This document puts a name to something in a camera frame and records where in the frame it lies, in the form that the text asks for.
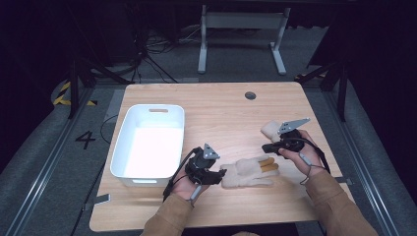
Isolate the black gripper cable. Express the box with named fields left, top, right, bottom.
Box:
left=162, top=147, right=202, bottom=203
left=287, top=137, right=331, bottom=174

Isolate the grey metal floor rail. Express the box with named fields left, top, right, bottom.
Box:
left=322, top=90, right=400, bottom=236
left=4, top=88, right=96, bottom=236

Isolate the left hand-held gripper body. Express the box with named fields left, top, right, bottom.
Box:
left=184, top=143, right=221, bottom=186

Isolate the grey gripper wrist strap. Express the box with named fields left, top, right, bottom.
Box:
left=298, top=152, right=327, bottom=185
left=188, top=184, right=204, bottom=207

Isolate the white metal table frame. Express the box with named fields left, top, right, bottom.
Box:
left=197, top=4, right=292, bottom=76

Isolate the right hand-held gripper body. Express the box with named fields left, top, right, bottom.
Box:
left=276, top=117, right=312, bottom=153

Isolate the grey left gripper wrist strap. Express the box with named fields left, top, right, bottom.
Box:
left=188, top=184, right=204, bottom=207

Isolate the cream fuzzy glove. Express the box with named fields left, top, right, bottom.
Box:
left=260, top=120, right=283, bottom=144
left=219, top=155, right=280, bottom=190

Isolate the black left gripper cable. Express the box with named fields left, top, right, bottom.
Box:
left=162, top=147, right=202, bottom=203

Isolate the person's left hand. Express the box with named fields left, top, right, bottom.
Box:
left=170, top=175, right=211, bottom=202

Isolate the thin black floor cable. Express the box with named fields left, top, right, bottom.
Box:
left=69, top=113, right=120, bottom=236

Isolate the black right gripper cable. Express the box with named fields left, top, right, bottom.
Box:
left=287, top=137, right=331, bottom=174

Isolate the white plastic bin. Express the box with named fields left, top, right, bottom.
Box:
left=109, top=103, right=186, bottom=188

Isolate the grey right gripper wrist strap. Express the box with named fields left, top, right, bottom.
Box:
left=298, top=152, right=327, bottom=185

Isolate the bundle of floor cables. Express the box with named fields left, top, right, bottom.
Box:
left=129, top=24, right=205, bottom=85

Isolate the person's right hand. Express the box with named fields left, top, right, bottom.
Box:
left=277, top=129, right=327, bottom=177

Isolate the grey metal table bracket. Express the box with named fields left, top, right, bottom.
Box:
left=84, top=193, right=112, bottom=211
left=333, top=176, right=354, bottom=187

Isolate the black metal stand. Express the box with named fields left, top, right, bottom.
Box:
left=66, top=57, right=134, bottom=120
left=294, top=59, right=349, bottom=123

